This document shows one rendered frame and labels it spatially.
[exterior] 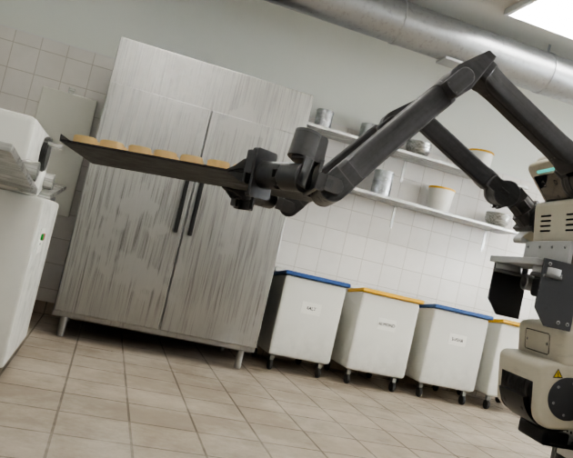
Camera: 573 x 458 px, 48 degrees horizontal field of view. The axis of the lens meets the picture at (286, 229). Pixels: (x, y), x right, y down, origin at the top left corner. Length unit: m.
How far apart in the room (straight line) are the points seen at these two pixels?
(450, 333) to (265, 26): 2.99
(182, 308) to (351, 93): 2.51
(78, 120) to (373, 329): 2.83
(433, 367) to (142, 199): 2.67
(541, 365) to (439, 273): 4.46
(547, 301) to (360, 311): 3.53
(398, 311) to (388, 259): 0.78
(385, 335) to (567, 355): 3.58
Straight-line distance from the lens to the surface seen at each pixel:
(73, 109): 5.38
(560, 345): 1.73
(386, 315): 5.20
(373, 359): 5.22
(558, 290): 1.68
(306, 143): 1.28
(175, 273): 4.49
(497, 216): 6.12
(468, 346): 5.58
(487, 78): 1.50
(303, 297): 4.94
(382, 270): 5.87
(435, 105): 1.42
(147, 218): 4.46
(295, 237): 5.58
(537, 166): 1.86
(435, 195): 5.83
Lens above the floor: 0.83
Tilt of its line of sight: 3 degrees up
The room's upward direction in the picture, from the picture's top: 13 degrees clockwise
